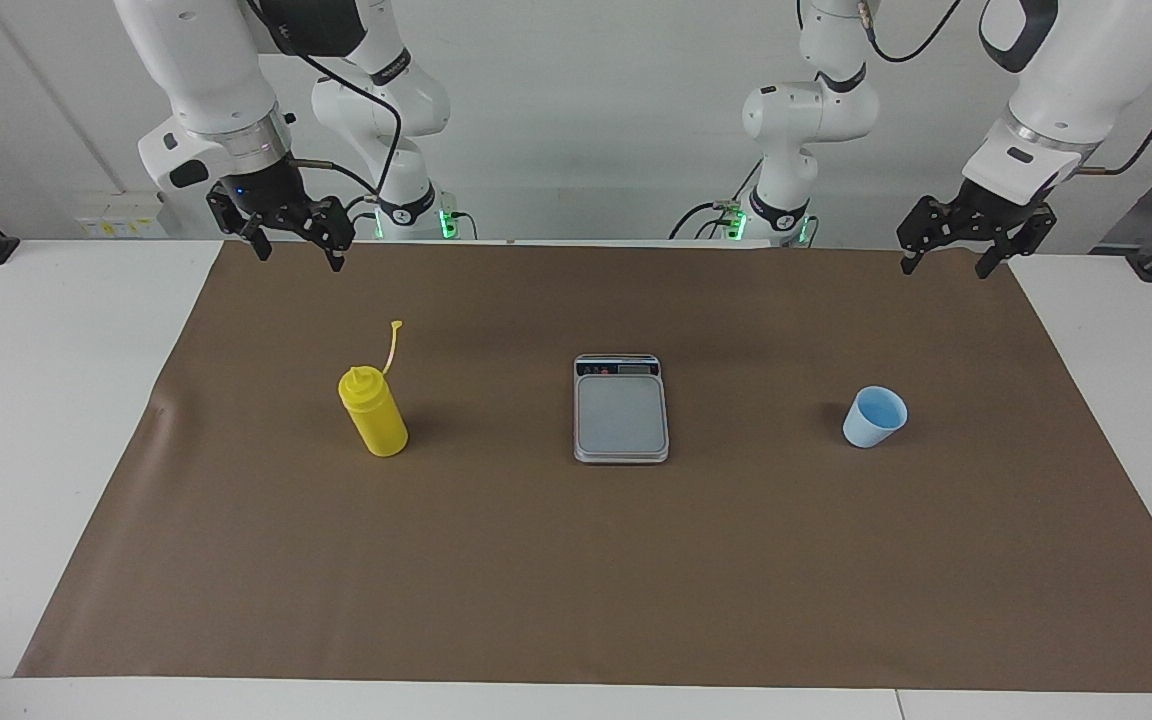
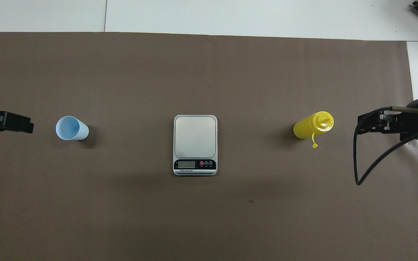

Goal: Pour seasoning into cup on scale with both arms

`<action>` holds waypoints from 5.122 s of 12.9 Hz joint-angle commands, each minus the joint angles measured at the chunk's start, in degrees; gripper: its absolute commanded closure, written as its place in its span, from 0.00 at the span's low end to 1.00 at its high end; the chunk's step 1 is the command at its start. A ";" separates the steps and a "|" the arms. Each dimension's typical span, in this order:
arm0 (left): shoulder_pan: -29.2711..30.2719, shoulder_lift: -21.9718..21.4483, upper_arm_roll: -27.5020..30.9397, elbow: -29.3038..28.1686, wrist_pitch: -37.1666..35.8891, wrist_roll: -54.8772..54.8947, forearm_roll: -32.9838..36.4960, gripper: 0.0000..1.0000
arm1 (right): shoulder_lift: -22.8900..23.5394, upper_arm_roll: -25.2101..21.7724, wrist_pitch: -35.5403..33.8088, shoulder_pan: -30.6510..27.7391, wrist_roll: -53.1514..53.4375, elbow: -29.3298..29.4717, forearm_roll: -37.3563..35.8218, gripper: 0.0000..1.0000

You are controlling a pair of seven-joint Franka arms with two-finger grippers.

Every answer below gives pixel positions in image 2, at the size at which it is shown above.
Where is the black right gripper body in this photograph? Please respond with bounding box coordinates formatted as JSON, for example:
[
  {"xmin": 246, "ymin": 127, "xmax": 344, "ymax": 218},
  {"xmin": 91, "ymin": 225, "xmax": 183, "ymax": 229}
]
[{"xmin": 386, "ymin": 96, "xmax": 418, "ymax": 142}]

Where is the light blue plastic cup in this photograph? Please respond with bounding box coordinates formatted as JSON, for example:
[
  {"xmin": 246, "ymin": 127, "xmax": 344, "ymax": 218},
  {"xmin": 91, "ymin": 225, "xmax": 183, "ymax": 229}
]
[{"xmin": 56, "ymin": 116, "xmax": 90, "ymax": 141}]

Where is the yellow squeeze seasoning bottle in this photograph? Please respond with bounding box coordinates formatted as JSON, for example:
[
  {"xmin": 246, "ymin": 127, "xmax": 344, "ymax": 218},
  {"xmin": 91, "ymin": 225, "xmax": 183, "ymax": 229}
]
[{"xmin": 293, "ymin": 111, "xmax": 335, "ymax": 149}]

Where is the silver digital kitchen scale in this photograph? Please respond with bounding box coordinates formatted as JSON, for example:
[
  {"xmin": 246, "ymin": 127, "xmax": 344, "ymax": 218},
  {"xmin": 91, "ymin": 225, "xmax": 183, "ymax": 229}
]
[{"xmin": 173, "ymin": 115, "xmax": 218, "ymax": 177}]

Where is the brown paper table mat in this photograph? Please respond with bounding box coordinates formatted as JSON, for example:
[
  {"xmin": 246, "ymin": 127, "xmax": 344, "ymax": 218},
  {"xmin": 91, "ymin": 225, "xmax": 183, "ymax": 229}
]
[{"xmin": 0, "ymin": 32, "xmax": 418, "ymax": 261}]

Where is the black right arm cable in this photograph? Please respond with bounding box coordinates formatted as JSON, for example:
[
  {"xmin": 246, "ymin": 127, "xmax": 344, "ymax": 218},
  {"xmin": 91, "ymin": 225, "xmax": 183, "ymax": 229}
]
[{"xmin": 353, "ymin": 106, "xmax": 418, "ymax": 186}]

